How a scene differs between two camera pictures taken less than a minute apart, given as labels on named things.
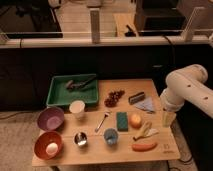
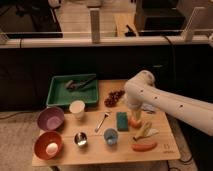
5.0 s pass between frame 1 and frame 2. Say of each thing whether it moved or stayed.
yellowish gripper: moved
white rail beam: stayed
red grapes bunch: stayed
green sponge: stayed
